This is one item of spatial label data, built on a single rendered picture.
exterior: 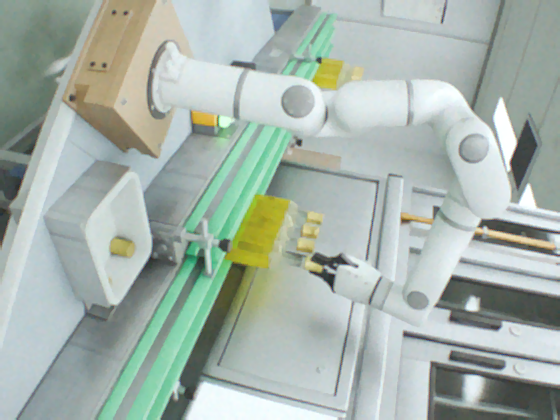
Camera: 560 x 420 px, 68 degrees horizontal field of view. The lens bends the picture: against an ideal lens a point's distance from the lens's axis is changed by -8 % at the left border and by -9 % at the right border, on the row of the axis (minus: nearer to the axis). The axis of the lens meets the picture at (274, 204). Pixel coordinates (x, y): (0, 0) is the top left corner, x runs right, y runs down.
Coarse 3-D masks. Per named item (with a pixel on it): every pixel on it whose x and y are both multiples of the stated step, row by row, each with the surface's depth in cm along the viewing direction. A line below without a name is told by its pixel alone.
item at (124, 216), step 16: (128, 176) 80; (112, 192) 76; (128, 192) 85; (112, 208) 89; (128, 208) 88; (144, 208) 88; (96, 224) 85; (112, 224) 91; (128, 224) 91; (144, 224) 90; (96, 240) 86; (144, 240) 93; (96, 256) 74; (112, 256) 92; (144, 256) 93; (112, 272) 89; (128, 272) 89; (112, 288) 86; (128, 288) 87
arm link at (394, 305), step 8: (392, 288) 100; (400, 288) 100; (392, 296) 99; (400, 296) 98; (384, 304) 99; (392, 304) 99; (400, 304) 98; (384, 312) 102; (392, 312) 99; (400, 312) 98; (408, 312) 97; (416, 312) 96; (424, 312) 96; (408, 320) 98; (416, 320) 97; (424, 320) 96
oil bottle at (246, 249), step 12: (240, 240) 111; (252, 240) 112; (264, 240) 112; (240, 252) 110; (252, 252) 109; (264, 252) 109; (276, 252) 109; (252, 264) 112; (264, 264) 110; (276, 264) 110
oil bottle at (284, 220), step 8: (248, 208) 121; (256, 208) 121; (248, 216) 119; (256, 216) 119; (264, 216) 119; (272, 216) 119; (280, 216) 119; (288, 216) 120; (272, 224) 117; (280, 224) 117; (288, 224) 118; (288, 232) 118
